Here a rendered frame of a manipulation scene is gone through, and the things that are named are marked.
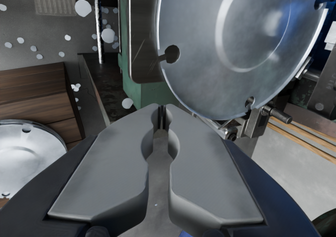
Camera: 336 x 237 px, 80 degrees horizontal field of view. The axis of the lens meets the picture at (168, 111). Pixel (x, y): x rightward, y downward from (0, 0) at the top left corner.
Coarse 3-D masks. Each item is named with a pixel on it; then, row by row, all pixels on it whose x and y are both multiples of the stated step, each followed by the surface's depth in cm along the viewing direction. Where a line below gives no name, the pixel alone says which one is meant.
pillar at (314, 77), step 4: (308, 68) 39; (312, 68) 39; (308, 72) 39; (312, 72) 38; (316, 72) 38; (320, 72) 37; (304, 76) 40; (308, 76) 39; (312, 76) 38; (316, 76) 38; (316, 80) 38
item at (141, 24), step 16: (128, 0) 20; (144, 0) 20; (128, 16) 21; (144, 16) 21; (128, 32) 21; (144, 32) 22; (128, 48) 22; (144, 48) 22; (176, 48) 24; (128, 64) 23; (144, 64) 23; (144, 80) 24; (160, 80) 25
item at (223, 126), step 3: (228, 120) 34; (231, 120) 34; (234, 120) 34; (225, 123) 34; (228, 123) 34; (231, 123) 34; (234, 123) 35; (237, 123) 35; (219, 126) 34; (222, 126) 34; (225, 126) 34; (228, 126) 34; (231, 126) 35; (234, 126) 35; (219, 129) 34
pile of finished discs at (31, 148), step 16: (0, 128) 57; (16, 128) 59; (32, 128) 61; (48, 128) 64; (0, 144) 59; (16, 144) 61; (32, 144) 63; (48, 144) 65; (64, 144) 68; (0, 160) 60; (16, 160) 62; (32, 160) 65; (48, 160) 68; (0, 176) 62; (16, 176) 65; (32, 176) 68; (0, 192) 66
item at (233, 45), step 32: (160, 0) 20; (192, 0) 22; (224, 0) 24; (256, 0) 25; (288, 0) 27; (160, 32) 22; (192, 32) 24; (224, 32) 25; (256, 32) 27; (288, 32) 31; (160, 64) 24; (192, 64) 26; (224, 64) 28; (256, 64) 30; (288, 64) 34; (192, 96) 29; (224, 96) 31; (256, 96) 35
